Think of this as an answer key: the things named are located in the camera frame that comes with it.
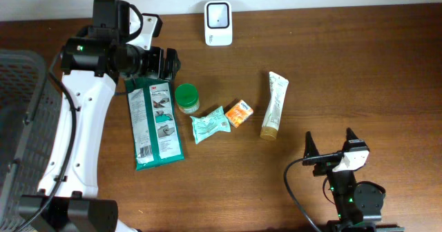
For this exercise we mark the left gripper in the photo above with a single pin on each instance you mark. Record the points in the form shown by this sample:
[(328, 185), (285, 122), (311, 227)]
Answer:
[(157, 69)]

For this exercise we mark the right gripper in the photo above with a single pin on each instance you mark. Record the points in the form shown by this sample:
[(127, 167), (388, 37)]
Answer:
[(310, 150)]

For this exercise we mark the green lid jar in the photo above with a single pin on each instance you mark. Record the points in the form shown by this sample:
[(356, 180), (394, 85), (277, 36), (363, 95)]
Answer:
[(187, 98)]

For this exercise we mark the teal wipes pouch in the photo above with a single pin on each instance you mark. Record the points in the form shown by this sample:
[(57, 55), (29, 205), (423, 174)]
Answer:
[(204, 127)]

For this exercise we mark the green white 3M packet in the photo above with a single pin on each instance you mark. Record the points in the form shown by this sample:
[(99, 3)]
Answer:
[(155, 132)]

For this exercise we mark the white cream tube gold cap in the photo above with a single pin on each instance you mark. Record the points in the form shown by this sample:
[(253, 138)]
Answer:
[(271, 122)]

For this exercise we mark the orange tissue pack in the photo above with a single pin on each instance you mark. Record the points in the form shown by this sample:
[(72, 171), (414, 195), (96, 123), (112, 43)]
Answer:
[(239, 113)]

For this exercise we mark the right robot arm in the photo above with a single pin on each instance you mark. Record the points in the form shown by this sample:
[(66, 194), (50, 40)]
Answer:
[(358, 204)]

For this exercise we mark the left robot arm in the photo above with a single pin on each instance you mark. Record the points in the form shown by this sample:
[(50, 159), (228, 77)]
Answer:
[(116, 45)]

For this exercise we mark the white barcode scanner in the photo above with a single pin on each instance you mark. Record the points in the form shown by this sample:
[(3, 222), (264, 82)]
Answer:
[(218, 25)]

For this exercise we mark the grey plastic mesh basket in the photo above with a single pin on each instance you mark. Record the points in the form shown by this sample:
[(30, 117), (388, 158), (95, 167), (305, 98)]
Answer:
[(30, 107)]

